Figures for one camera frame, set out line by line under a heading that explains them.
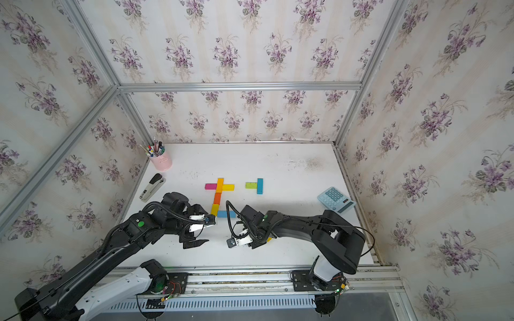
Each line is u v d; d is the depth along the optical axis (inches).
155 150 40.9
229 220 28.2
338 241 17.4
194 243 25.1
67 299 15.6
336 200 37.2
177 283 28.4
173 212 19.3
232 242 28.0
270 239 23.5
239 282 29.4
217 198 37.6
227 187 39.1
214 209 36.8
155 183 38.8
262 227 24.6
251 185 39.5
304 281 28.8
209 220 23.8
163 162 40.0
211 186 39.5
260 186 39.7
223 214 28.8
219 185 39.6
